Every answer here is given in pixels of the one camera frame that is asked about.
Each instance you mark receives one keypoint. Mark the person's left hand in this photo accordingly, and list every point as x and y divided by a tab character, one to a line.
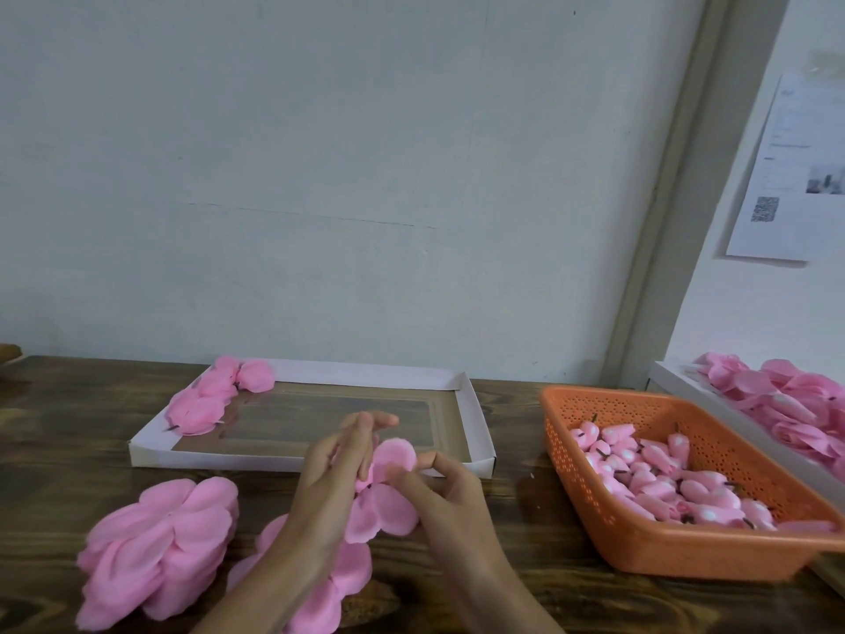
330	502

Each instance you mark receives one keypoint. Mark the person's right hand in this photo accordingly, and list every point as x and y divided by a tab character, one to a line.
456	521

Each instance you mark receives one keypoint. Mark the pink rose being assembled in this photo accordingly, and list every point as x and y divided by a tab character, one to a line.
390	511

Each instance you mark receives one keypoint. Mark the white shallow tray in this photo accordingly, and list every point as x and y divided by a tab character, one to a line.
291	426

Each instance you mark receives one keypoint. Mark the stack of pink petals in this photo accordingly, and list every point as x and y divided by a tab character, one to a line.
337	587
156	550

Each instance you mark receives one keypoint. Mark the group of finished pink roses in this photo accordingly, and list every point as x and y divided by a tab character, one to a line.
198	405

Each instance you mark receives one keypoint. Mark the pink rose buds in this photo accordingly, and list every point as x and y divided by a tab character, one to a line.
660	479

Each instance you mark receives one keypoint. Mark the pile of pink petals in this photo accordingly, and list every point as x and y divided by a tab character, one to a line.
786	396

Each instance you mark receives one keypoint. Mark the person's right forearm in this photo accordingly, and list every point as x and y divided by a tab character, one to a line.
509	607

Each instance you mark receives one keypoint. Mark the orange plastic basket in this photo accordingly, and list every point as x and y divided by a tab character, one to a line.
673	555

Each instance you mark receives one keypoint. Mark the white paper notice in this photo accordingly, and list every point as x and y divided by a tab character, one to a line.
792	178

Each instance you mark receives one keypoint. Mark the grey door frame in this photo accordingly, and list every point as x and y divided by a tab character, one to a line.
687	178

